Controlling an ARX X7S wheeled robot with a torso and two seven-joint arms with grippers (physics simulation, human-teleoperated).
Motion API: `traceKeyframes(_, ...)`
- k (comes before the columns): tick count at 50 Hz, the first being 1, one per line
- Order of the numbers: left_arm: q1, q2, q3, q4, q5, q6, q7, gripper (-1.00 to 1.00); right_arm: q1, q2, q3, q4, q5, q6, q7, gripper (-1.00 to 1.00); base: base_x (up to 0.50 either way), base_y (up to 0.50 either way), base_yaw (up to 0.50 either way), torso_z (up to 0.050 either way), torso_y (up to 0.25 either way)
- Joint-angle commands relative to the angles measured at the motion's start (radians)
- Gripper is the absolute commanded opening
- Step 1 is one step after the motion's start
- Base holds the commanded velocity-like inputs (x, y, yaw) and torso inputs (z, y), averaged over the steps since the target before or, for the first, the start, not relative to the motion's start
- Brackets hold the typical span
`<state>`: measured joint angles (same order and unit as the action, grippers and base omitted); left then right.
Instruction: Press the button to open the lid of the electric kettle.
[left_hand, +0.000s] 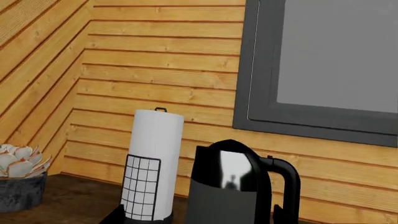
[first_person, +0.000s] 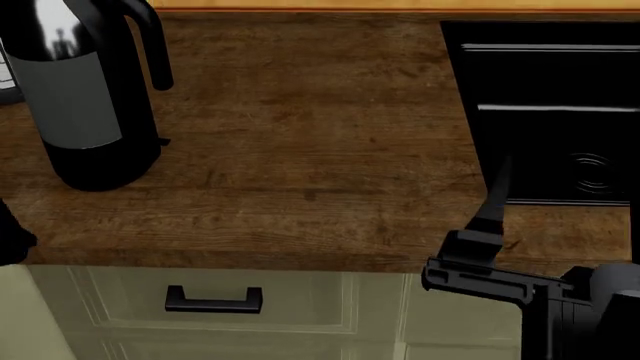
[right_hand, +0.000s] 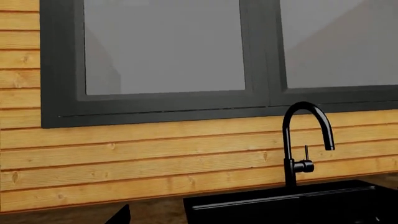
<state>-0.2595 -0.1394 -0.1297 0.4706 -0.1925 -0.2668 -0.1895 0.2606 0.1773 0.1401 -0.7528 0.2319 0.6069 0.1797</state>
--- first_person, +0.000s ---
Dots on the black grey electric kettle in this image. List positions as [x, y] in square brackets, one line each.
[75, 112]

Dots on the cream cabinet panel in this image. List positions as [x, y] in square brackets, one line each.
[465, 330]

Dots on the black cooktop stove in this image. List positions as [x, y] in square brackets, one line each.
[550, 82]

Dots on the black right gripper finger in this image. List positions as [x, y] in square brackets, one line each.
[635, 232]
[477, 243]

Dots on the cream drawer front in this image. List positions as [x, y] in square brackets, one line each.
[280, 300]

